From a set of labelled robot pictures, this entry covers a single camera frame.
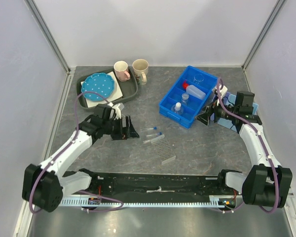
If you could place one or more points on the clear test tube rack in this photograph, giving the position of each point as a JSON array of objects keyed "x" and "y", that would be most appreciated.
[{"x": 163, "y": 149}]

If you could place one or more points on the blue compartment bin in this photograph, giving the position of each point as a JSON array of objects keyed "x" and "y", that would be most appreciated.
[{"x": 194, "y": 104}]

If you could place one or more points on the small glass stoppered bottle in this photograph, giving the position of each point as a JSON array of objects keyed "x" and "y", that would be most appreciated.
[{"x": 185, "y": 98}]

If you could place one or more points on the blue polka dot plate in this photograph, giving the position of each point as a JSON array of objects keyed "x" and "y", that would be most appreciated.
[{"x": 97, "y": 87}]

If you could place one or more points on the round glass flask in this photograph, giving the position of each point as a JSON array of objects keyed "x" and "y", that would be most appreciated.
[{"x": 177, "y": 108}]

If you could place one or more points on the white square plate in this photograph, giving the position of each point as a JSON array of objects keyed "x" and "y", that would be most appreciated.
[{"x": 92, "y": 104}]

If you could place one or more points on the lavender divider box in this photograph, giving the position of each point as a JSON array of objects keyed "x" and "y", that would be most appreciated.
[{"x": 229, "y": 99}]

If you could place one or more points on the pink mug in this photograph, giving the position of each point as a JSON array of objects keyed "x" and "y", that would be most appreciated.
[{"x": 121, "y": 71}]

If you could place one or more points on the grey serving tray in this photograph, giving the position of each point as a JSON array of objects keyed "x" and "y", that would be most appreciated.
[{"x": 123, "y": 92}]

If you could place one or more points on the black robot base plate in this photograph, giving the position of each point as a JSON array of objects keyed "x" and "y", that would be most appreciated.
[{"x": 129, "y": 187}]

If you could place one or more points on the red cap wash bottle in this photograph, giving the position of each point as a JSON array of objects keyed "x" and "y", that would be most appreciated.
[{"x": 194, "y": 91}]

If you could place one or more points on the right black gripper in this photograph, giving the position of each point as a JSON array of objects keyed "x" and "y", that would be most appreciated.
[{"x": 204, "y": 117}]

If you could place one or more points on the slotted cable duct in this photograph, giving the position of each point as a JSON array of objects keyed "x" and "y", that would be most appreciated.
[{"x": 89, "y": 202}]

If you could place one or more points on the clear glass beaker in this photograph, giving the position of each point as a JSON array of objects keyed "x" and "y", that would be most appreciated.
[{"x": 198, "y": 79}]

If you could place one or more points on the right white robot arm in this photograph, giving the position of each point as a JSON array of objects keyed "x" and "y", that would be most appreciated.
[{"x": 268, "y": 182}]

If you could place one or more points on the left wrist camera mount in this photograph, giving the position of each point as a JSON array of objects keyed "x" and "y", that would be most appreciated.
[{"x": 116, "y": 110}]

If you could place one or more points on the beige floral mug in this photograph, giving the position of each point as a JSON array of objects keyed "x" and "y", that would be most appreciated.
[{"x": 140, "y": 68}]

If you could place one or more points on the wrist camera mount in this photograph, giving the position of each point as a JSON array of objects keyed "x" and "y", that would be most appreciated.
[
  {"x": 116, "y": 110},
  {"x": 244, "y": 99}
]

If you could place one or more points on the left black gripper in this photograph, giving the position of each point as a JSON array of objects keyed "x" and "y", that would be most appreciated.
[{"x": 130, "y": 132}]

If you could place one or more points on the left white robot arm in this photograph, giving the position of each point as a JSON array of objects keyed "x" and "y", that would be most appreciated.
[{"x": 45, "y": 185}]

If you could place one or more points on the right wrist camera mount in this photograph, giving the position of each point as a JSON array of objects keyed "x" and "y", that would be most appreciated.
[{"x": 244, "y": 99}]

